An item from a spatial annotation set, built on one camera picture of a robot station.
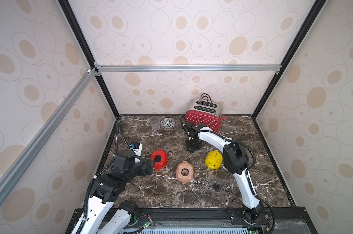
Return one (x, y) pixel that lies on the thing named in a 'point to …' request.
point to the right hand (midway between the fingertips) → (195, 148)
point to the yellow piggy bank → (213, 159)
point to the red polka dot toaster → (204, 111)
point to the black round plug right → (216, 186)
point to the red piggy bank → (160, 158)
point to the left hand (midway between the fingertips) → (152, 160)
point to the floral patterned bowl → (167, 124)
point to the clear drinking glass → (155, 122)
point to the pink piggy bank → (184, 172)
